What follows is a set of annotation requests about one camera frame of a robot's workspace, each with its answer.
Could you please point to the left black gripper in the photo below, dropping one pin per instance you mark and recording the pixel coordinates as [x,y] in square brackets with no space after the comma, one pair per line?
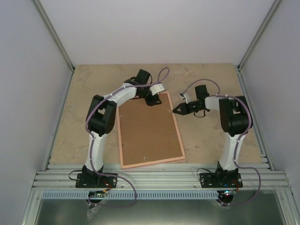
[151,102]

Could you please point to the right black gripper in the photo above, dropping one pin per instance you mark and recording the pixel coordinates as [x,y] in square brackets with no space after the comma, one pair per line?
[184,109]

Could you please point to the pink wooden picture frame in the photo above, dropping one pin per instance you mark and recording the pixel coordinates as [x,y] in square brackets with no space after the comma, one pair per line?
[180,140]

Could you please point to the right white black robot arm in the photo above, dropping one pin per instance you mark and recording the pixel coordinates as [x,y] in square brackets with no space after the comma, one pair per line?
[235,119]

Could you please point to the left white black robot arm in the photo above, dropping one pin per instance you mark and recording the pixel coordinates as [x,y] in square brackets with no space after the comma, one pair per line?
[100,121]

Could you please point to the right controller circuit board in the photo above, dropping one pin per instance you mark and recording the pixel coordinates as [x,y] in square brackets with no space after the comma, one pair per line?
[228,192]

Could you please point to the controller circuit board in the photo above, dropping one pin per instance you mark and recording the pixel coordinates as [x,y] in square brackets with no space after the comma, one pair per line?
[228,192]
[98,194]

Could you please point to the left controller circuit board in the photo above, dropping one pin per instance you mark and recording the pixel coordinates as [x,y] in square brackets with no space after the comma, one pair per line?
[98,194]

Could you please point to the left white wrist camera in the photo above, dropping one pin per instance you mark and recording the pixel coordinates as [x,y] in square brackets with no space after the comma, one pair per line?
[157,89]

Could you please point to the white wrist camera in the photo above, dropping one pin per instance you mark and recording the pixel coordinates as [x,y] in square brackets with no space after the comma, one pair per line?
[157,89]
[185,96]

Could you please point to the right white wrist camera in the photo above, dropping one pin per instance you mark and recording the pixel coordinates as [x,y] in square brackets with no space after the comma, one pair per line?
[185,96]

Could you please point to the aluminium mounting rail bed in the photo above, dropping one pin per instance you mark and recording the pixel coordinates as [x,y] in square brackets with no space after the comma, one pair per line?
[163,176]

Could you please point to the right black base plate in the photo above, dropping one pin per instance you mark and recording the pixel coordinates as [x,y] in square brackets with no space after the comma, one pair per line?
[211,180]

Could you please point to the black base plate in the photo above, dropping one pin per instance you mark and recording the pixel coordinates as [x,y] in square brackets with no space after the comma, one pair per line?
[211,180]
[95,181]

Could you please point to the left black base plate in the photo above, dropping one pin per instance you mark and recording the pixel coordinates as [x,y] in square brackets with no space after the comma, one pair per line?
[95,181]

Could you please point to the left aluminium corner post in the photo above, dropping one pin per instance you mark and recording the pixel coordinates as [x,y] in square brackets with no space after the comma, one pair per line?
[45,18]

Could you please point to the aluminium corner post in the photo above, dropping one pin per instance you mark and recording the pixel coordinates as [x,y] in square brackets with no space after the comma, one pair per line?
[45,18]
[262,28]

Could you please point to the slotted blue cable duct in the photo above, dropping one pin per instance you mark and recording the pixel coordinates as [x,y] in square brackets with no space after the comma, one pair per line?
[139,195]

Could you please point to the right aluminium corner post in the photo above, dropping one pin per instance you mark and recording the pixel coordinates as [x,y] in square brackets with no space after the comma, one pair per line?
[262,28]

